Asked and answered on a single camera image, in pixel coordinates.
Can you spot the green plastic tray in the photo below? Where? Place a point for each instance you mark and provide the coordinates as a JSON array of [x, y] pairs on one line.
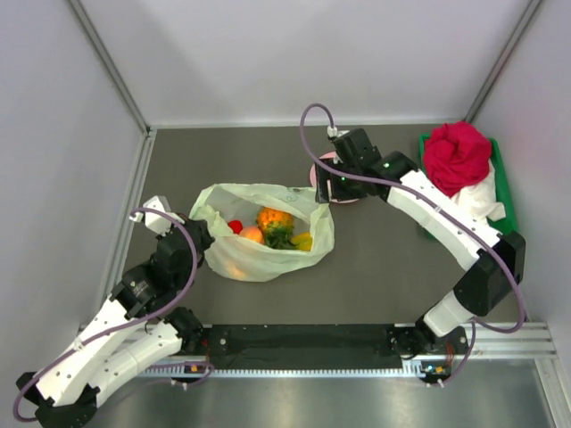
[[509, 223]]

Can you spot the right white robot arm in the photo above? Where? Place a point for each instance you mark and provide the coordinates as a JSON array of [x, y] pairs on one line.
[[493, 262]]

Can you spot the pink peach fruit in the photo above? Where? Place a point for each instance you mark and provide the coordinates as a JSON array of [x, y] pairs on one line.
[[253, 233]]

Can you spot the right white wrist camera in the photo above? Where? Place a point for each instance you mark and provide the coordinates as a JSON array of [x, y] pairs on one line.
[[334, 132]]

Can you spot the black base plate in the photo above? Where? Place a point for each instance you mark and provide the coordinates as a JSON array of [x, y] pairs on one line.
[[321, 347]]

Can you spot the aluminium frame rail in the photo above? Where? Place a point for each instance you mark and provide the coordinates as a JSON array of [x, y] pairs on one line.
[[100, 175]]

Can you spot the yellow orange fruit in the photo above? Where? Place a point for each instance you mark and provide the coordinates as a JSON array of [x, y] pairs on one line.
[[235, 272]]

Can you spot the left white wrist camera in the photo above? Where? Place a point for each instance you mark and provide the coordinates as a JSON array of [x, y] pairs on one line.
[[152, 217]]

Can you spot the red cloth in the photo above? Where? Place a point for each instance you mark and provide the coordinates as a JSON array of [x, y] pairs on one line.
[[456, 156]]

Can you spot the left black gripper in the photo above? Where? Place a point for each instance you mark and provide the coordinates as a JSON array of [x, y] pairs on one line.
[[207, 238]]

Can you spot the red bell pepper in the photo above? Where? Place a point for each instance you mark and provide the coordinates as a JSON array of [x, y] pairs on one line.
[[236, 226]]

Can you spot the pink plate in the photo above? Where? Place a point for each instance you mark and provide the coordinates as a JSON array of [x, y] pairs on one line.
[[313, 178]]

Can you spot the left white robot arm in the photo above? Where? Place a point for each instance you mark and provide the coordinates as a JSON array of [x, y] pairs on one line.
[[139, 324]]

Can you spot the pale green plastic bag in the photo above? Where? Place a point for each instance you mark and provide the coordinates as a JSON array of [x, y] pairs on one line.
[[218, 204]]

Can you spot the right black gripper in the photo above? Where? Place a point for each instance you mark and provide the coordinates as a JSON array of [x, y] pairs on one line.
[[337, 193]]

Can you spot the white cloth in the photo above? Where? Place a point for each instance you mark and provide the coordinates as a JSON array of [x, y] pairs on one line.
[[479, 201]]

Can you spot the toy pineapple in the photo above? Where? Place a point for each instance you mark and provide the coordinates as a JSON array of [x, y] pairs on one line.
[[277, 228]]

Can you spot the orange green mango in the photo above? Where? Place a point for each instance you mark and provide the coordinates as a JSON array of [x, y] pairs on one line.
[[302, 242]]

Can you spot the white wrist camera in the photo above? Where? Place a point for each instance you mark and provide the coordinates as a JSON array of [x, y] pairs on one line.
[[152, 217], [334, 132]]

